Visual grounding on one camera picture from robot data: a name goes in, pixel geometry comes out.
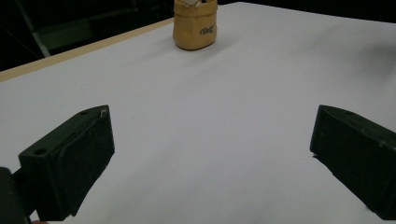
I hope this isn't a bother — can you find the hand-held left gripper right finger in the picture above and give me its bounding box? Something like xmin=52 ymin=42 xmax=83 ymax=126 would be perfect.
xmin=309 ymin=105 xmax=396 ymax=221

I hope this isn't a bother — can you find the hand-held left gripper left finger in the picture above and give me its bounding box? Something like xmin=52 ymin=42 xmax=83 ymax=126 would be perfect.
xmin=12 ymin=105 xmax=116 ymax=222

